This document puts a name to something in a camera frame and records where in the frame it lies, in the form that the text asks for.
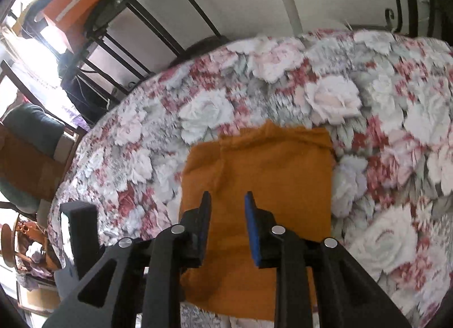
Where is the floral bedspread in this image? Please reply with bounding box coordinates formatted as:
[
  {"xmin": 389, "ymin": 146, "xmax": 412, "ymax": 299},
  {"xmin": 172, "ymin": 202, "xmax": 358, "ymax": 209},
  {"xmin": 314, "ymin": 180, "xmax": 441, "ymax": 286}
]
[{"xmin": 48, "ymin": 30, "xmax": 452, "ymax": 327}]

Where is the orange cardboard box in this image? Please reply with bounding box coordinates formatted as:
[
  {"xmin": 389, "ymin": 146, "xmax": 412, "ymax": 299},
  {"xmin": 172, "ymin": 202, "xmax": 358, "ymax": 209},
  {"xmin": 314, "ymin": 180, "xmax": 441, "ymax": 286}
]
[{"xmin": 43, "ymin": 0, "xmax": 100, "ymax": 53}]

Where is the orange knit cardigan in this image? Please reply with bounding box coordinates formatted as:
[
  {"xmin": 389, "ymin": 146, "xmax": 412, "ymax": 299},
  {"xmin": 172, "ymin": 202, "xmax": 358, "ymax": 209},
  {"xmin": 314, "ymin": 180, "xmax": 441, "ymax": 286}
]
[{"xmin": 180, "ymin": 122, "xmax": 334, "ymax": 320}]

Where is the black metal shelf rack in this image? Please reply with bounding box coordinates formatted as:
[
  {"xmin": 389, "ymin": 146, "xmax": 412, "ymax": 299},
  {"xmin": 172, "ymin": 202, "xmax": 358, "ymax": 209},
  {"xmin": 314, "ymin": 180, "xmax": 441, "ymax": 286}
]
[{"xmin": 57, "ymin": 0, "xmax": 222, "ymax": 127}]

